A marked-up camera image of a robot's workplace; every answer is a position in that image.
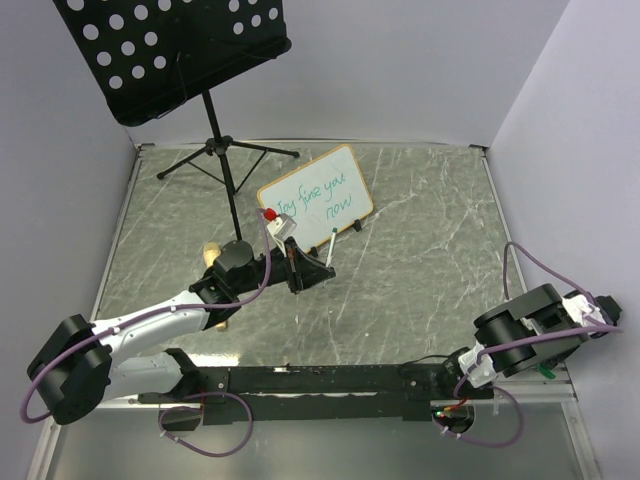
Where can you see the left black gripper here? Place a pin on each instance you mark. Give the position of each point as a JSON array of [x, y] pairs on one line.
[[302, 271]]

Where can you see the white green whiteboard marker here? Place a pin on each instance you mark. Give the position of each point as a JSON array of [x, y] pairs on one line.
[[331, 248]]

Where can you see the yellow framed whiteboard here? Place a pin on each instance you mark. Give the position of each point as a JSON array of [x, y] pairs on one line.
[[326, 194]]

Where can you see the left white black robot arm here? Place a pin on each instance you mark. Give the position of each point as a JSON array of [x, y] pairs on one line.
[[84, 363]]

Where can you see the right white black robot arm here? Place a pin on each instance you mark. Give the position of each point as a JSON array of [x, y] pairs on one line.
[[539, 328]]

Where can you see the wooden toy microphone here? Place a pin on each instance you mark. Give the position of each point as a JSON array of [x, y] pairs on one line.
[[211, 251]]

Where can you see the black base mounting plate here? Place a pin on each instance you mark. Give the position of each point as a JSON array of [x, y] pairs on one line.
[[405, 391]]

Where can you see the black perforated music stand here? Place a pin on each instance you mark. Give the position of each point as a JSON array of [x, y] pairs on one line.
[[151, 57]]

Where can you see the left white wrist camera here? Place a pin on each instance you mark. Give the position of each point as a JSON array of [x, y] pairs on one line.
[[279, 226]]

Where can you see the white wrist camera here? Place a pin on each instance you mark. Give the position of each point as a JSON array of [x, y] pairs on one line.
[[279, 226], [583, 312]]

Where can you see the aluminium extrusion rail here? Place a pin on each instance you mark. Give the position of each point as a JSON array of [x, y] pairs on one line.
[[126, 402]]

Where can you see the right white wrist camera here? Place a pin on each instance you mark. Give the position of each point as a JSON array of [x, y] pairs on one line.
[[583, 312]]

